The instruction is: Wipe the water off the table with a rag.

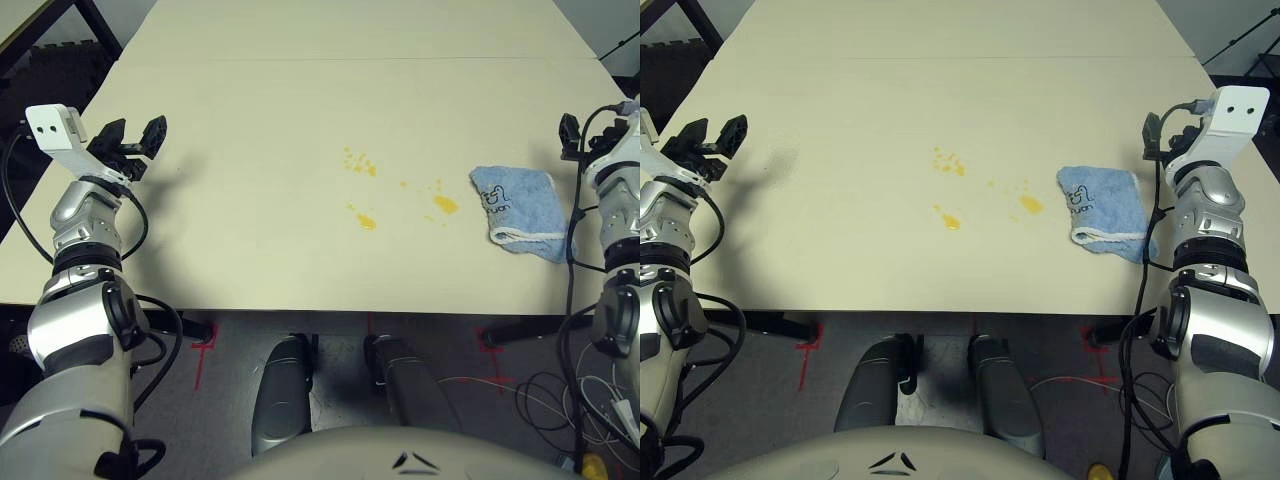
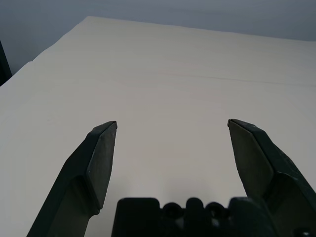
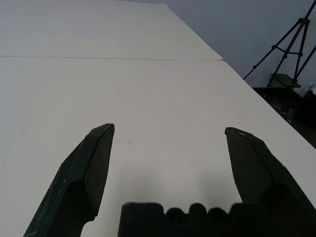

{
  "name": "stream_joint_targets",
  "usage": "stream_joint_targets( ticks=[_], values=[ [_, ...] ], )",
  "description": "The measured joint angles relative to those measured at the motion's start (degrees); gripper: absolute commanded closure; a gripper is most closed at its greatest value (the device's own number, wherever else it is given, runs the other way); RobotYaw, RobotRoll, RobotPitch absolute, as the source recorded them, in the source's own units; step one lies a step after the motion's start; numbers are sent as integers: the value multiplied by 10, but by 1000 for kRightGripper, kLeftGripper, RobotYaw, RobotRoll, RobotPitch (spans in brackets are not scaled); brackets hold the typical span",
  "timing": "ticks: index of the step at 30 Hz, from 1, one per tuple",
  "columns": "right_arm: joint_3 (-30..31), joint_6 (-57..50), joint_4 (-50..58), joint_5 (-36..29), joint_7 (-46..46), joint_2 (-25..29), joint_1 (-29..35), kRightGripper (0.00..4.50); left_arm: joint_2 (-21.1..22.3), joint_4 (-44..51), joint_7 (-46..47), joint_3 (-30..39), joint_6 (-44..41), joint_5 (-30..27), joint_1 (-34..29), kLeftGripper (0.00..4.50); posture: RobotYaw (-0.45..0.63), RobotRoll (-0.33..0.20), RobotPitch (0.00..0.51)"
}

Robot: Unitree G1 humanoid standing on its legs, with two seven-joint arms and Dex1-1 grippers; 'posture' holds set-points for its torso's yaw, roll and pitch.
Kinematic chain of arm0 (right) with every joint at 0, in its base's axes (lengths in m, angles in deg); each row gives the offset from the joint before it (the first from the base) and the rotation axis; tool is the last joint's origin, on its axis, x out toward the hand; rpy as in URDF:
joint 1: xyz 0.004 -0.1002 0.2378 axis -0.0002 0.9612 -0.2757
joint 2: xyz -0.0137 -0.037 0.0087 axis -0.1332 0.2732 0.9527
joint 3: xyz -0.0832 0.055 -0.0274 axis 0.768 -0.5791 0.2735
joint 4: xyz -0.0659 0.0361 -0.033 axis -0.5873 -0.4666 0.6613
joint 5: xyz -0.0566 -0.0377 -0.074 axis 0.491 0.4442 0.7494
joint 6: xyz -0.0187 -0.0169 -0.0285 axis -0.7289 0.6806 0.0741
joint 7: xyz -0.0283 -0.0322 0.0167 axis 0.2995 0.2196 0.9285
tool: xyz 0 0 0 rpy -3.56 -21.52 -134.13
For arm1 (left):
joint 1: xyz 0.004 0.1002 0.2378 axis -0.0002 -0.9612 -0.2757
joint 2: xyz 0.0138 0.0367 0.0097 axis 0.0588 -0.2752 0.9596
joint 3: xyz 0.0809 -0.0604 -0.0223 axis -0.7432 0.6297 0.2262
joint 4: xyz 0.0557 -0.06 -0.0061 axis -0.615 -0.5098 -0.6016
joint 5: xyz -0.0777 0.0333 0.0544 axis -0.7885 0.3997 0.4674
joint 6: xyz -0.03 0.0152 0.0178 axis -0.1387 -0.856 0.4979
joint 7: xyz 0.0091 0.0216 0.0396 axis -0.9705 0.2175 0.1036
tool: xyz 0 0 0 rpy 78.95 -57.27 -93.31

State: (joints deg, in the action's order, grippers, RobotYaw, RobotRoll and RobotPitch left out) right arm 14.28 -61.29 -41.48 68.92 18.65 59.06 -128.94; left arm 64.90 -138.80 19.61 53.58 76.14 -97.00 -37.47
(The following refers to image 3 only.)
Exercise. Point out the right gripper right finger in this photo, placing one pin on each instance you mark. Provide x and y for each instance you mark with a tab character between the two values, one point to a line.
266	172

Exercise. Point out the black camera tripod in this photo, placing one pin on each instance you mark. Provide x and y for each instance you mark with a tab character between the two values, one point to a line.
303	21

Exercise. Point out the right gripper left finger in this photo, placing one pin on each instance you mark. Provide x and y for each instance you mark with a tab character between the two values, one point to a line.
74	172

